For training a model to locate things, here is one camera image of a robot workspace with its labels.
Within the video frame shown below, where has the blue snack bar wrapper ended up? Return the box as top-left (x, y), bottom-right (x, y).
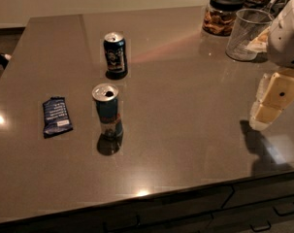
top-left (43, 97), bottom-right (73, 138)

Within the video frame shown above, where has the dark drawer cabinet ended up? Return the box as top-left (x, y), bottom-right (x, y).
top-left (0, 171), bottom-right (294, 233)

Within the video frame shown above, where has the glass jar with black lid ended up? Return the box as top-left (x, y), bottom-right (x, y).
top-left (202, 0), bottom-right (245, 36)

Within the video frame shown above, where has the Red Bull can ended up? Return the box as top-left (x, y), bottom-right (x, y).
top-left (92, 83), bottom-right (123, 140)

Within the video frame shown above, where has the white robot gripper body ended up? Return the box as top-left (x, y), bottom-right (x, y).
top-left (267, 0), bottom-right (294, 68)

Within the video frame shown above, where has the clear plastic cup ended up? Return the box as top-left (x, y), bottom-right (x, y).
top-left (226, 9), bottom-right (274, 61)

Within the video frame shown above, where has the dark object at left edge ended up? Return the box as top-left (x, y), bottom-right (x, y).
top-left (0, 53), bottom-right (12, 68)

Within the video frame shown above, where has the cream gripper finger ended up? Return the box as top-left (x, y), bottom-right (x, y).
top-left (249, 69), bottom-right (294, 131)
top-left (256, 73), bottom-right (272, 101)

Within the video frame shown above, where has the dark blue soda can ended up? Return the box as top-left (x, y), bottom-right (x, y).
top-left (104, 32), bottom-right (128, 80)

